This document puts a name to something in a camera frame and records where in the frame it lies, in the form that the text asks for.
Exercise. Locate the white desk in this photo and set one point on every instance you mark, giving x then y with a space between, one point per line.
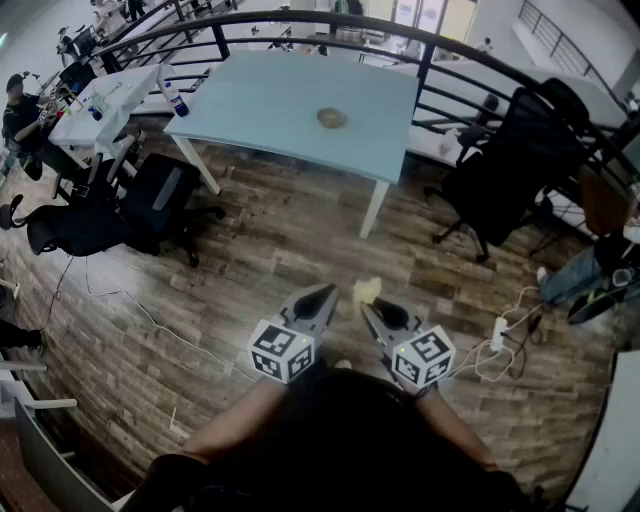
620 425

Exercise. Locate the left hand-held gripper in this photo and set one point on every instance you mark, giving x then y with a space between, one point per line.
280 350

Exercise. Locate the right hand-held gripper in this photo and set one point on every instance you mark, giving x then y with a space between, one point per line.
425 355

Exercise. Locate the black metal railing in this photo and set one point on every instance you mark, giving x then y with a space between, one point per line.
424 65

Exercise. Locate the white power strip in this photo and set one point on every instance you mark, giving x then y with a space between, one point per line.
498 335

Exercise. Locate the white plastic bag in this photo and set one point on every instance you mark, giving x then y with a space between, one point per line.
447 142

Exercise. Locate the white metal rack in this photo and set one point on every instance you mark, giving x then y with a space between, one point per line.
25 366

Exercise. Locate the plastic bottle with blue label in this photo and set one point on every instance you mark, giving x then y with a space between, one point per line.
177 102

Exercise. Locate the blue can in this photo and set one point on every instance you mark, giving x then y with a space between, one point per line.
95 112

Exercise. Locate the brown wooden panel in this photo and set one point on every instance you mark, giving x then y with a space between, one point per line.
605 205

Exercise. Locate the person's black shirt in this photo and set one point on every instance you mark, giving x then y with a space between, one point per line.
340 440

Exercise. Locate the person's left forearm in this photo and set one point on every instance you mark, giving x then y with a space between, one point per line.
235 420

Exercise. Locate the small brown round dish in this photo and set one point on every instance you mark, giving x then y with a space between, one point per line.
331 118

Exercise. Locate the table with white cloth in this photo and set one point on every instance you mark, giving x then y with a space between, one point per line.
115 105

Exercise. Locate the black mesh office chair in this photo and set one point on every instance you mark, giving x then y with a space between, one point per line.
510 175

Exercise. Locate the yellow sponge piece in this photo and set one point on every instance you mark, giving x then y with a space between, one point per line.
367 290

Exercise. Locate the black office chair grey lumbar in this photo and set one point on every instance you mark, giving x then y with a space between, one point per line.
150 200

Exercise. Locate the person's right forearm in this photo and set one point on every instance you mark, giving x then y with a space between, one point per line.
450 430

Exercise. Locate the white table leg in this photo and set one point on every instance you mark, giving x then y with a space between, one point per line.
200 167
374 210

